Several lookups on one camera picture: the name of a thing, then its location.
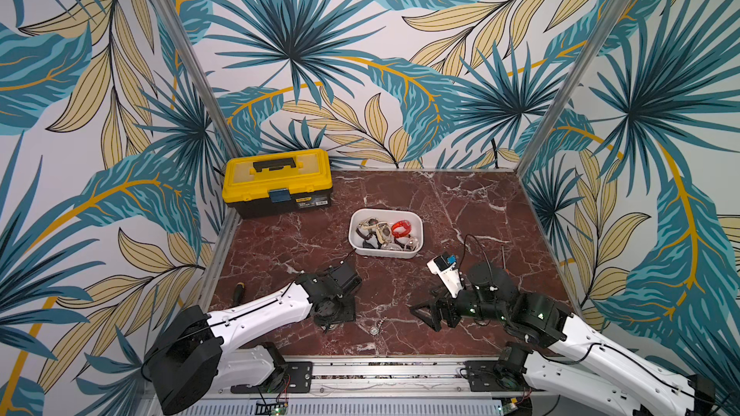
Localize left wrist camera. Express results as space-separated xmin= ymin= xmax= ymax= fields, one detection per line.
xmin=324 ymin=262 xmax=362 ymax=299

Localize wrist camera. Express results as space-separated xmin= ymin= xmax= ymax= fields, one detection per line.
xmin=324 ymin=262 xmax=362 ymax=299
xmin=427 ymin=252 xmax=464 ymax=299

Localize white plastic storage box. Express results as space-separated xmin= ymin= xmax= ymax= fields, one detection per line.
xmin=348 ymin=208 xmax=424 ymax=259

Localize black yellow screwdriver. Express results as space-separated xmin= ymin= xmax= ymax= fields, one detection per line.
xmin=231 ymin=282 xmax=245 ymax=307

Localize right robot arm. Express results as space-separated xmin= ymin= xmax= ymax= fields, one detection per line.
xmin=410 ymin=256 xmax=720 ymax=415

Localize yellow and black toolbox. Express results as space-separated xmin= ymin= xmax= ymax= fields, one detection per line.
xmin=222 ymin=148 xmax=333 ymax=220

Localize cream square-face watch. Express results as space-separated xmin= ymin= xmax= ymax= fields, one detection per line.
xmin=376 ymin=223 xmax=393 ymax=245

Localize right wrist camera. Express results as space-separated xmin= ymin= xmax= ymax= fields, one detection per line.
xmin=427 ymin=252 xmax=464 ymax=299

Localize small silver chain watch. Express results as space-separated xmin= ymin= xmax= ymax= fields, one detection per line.
xmin=370 ymin=319 xmax=383 ymax=336

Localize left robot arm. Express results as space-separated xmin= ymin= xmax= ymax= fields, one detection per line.
xmin=142 ymin=265 xmax=362 ymax=415

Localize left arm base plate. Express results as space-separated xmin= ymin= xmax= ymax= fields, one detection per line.
xmin=230 ymin=361 xmax=313 ymax=395

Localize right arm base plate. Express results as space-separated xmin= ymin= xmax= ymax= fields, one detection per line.
xmin=462 ymin=360 xmax=533 ymax=394

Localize rose gold brown-strap watch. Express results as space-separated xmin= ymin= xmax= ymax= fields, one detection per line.
xmin=356 ymin=223 xmax=373 ymax=240

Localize aluminium front rail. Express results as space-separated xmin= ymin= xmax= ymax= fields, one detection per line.
xmin=136 ymin=355 xmax=647 ymax=416

